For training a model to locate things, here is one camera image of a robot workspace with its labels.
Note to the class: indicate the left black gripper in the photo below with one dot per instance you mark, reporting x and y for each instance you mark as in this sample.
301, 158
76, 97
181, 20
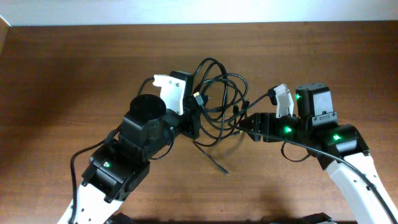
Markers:
191, 112

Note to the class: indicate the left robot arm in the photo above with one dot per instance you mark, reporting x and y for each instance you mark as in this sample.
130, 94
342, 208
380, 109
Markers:
121, 161

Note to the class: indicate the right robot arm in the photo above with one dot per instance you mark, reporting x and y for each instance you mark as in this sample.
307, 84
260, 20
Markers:
307, 119

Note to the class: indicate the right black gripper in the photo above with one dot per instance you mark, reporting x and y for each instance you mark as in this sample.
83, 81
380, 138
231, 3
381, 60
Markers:
260, 117

